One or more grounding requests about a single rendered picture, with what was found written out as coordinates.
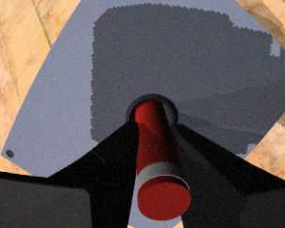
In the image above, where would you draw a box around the red peg with white band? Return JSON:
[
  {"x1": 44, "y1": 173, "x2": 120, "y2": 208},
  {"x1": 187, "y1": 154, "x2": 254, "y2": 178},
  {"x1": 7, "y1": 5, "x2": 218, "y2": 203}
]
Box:
[{"x1": 135, "y1": 100, "x2": 191, "y2": 220}]

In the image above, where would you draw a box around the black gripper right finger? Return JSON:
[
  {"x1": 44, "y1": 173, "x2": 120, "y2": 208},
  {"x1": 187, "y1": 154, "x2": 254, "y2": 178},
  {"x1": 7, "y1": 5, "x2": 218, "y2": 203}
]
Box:
[{"x1": 172, "y1": 124, "x2": 285, "y2": 228}]

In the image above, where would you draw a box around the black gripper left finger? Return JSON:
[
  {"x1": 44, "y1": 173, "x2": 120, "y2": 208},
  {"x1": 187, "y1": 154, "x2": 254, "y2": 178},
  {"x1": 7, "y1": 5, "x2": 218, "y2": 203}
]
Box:
[{"x1": 0, "y1": 122, "x2": 140, "y2": 228}]

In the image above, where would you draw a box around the grey sloped panel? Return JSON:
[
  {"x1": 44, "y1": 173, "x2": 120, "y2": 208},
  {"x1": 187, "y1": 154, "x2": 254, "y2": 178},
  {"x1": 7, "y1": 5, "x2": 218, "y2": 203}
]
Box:
[{"x1": 0, "y1": 0, "x2": 285, "y2": 178}]

